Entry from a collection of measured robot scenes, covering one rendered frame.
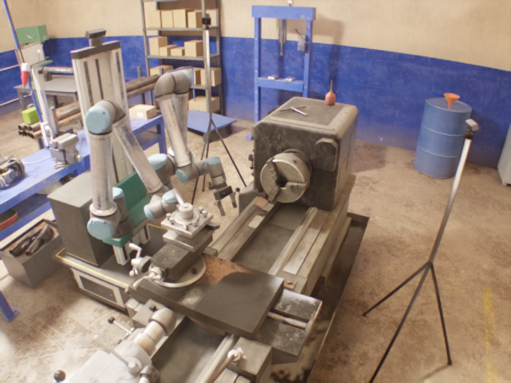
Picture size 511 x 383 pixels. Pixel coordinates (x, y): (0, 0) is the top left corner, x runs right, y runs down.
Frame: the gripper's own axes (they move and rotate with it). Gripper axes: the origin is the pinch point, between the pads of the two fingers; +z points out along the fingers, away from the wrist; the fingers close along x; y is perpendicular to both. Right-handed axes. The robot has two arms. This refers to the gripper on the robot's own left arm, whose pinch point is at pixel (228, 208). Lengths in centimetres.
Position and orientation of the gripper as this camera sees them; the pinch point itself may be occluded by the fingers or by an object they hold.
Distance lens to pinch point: 229.6
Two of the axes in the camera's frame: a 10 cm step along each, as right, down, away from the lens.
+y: 8.1, -1.2, -5.8
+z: 2.9, 9.3, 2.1
